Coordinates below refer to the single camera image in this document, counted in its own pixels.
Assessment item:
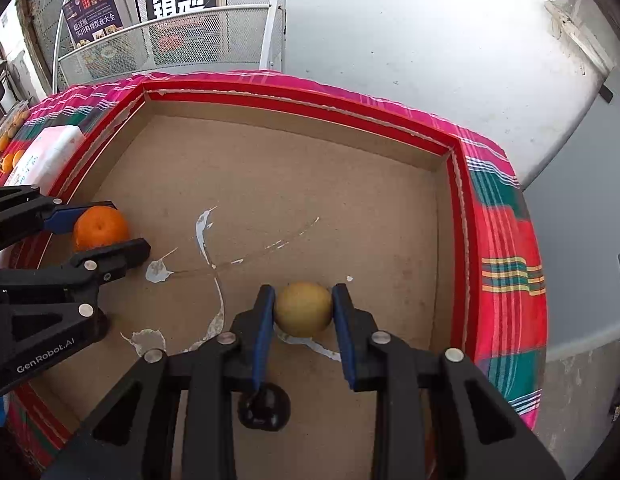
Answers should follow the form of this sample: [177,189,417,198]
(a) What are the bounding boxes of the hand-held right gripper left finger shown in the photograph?
[40,284,278,480]

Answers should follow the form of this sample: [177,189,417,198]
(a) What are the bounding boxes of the pile of small mandarins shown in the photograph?
[0,110,28,158]

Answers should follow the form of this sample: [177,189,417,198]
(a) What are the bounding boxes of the grey metal cabinet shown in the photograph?
[520,55,620,361]

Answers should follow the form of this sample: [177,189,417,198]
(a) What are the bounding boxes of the clear plastic container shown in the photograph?
[0,100,31,161]

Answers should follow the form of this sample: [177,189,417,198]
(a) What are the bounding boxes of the dark purple plum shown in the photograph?
[238,382,292,431]

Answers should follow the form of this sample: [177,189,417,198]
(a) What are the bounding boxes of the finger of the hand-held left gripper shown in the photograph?
[0,185,116,256]
[0,237,152,318]

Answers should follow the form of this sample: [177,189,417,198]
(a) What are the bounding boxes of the dark cookbook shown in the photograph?
[62,0,136,81]

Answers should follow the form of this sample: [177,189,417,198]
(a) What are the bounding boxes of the white metal mesh rack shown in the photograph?
[52,0,289,91]

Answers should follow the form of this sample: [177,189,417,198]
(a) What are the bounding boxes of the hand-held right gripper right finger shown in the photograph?
[331,283,565,480]

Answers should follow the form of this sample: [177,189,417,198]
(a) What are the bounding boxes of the tan round pear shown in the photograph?
[274,281,335,338]

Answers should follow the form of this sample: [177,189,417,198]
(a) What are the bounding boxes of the white tissue pack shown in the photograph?
[4,126,86,188]

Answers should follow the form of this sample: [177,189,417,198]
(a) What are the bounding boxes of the large orange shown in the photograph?
[72,206,130,252]

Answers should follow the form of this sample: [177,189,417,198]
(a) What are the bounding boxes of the plaid tablecloth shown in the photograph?
[0,71,548,466]

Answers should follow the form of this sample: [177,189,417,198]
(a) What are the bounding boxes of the red cardboard box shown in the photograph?
[5,72,473,480]

